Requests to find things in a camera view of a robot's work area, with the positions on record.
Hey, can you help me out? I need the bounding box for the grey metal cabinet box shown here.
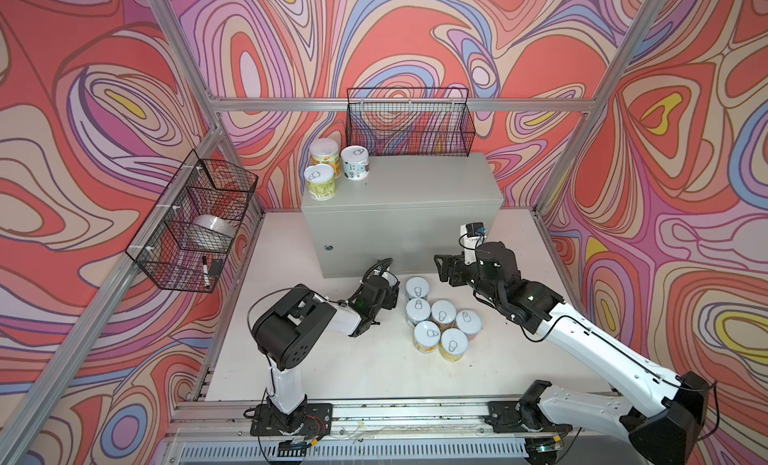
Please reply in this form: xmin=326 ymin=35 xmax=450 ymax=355
xmin=301 ymin=153 xmax=505 ymax=278

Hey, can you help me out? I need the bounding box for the aluminium front rail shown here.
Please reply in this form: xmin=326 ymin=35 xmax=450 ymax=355
xmin=163 ymin=391 xmax=631 ymax=441

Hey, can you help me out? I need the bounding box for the red label can right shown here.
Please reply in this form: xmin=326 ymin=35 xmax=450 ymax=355
xmin=454 ymin=309 xmax=483 ymax=340

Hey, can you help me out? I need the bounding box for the yellow label can front-right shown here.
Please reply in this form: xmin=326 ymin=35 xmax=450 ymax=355
xmin=439 ymin=328 xmax=469 ymax=362

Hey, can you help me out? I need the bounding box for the black wire basket left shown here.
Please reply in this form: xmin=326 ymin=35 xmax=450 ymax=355
xmin=125 ymin=151 xmax=258 ymax=293

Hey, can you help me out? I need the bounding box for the black wire basket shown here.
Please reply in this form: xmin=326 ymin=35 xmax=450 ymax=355
xmin=125 ymin=151 xmax=258 ymax=293
xmin=345 ymin=85 xmax=476 ymax=157

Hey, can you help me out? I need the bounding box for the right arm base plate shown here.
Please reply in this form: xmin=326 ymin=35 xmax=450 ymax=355
xmin=483 ymin=401 xmax=573 ymax=434

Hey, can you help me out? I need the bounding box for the silver tape roll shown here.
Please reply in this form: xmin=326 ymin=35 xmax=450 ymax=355
xmin=193 ymin=214 xmax=236 ymax=238

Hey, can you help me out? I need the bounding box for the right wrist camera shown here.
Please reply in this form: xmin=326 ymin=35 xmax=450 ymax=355
xmin=458 ymin=222 xmax=486 ymax=265

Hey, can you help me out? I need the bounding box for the yellow label can front-left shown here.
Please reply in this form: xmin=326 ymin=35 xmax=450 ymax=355
xmin=413 ymin=321 xmax=442 ymax=354

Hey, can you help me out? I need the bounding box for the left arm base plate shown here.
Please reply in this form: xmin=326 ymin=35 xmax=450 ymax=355
xmin=244 ymin=401 xmax=333 ymax=439

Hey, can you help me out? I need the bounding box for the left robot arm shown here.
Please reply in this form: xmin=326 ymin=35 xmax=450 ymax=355
xmin=249 ymin=258 xmax=400 ymax=417

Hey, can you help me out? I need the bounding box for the yellow orange label can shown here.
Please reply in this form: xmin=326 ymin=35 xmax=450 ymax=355
xmin=309 ymin=138 xmax=341 ymax=178

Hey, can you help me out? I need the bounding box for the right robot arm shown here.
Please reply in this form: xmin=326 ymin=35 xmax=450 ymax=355
xmin=434 ymin=242 xmax=715 ymax=464

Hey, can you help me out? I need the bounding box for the black wire basket back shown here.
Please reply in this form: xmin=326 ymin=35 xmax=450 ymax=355
xmin=345 ymin=85 xmax=476 ymax=157

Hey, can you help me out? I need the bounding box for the teal label can back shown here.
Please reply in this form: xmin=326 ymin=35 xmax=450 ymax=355
xmin=405 ymin=276 xmax=430 ymax=300

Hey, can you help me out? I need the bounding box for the green label can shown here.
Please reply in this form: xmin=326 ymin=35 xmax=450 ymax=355
xmin=304 ymin=163 xmax=336 ymax=201

